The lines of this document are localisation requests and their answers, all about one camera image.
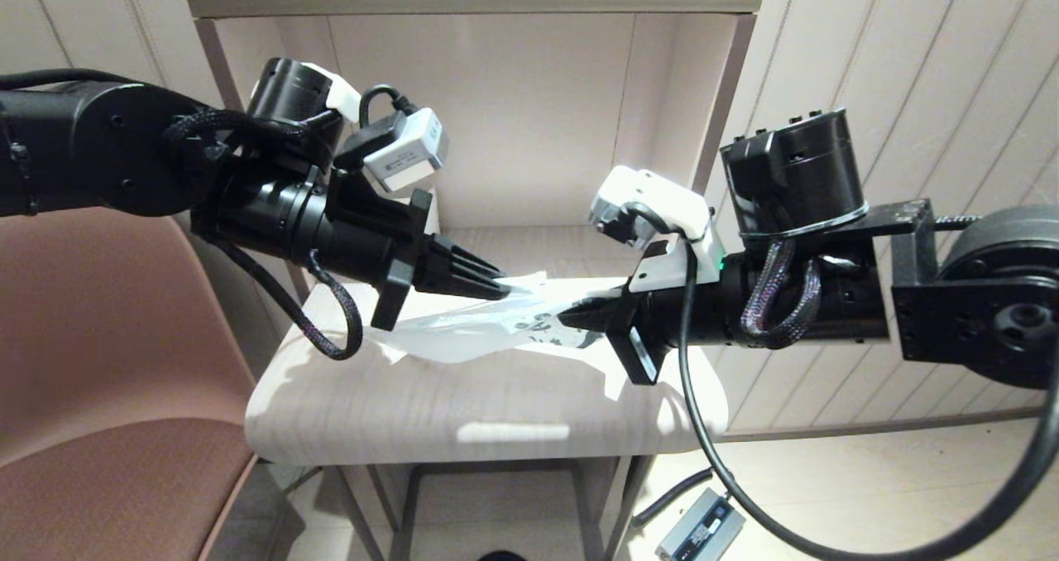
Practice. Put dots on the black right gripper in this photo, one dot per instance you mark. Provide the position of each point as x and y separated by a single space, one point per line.
641 338

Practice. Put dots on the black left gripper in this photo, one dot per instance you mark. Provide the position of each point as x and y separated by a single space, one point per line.
397 255

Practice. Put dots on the white floral zip pouch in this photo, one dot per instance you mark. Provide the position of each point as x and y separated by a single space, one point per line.
463 333

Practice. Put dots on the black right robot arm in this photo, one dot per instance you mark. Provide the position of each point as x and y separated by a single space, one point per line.
860 296

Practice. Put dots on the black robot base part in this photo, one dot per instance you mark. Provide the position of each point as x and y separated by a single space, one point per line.
502 557

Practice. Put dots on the black braided left arm sleeve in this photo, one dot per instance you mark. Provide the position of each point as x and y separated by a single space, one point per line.
335 352

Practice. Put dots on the black braided arm sleeve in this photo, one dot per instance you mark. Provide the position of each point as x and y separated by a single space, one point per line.
335 352
757 321

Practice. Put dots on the black braided right arm sleeve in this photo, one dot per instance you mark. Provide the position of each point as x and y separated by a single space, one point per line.
757 321

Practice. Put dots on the grey power adapter box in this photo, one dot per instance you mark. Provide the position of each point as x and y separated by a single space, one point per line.
699 532

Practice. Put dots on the pink upholstered chair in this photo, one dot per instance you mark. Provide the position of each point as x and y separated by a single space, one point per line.
99 379

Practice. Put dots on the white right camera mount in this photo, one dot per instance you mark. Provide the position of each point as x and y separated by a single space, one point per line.
695 261

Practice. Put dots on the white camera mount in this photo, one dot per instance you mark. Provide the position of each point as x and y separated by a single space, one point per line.
339 98
695 261

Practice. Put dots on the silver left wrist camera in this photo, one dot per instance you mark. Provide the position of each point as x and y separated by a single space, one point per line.
405 151

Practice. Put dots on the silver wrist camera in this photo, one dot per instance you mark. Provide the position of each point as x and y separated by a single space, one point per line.
405 151
654 193

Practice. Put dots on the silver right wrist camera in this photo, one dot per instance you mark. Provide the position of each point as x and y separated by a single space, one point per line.
654 193

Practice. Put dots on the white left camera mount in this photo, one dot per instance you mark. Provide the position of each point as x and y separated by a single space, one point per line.
339 98

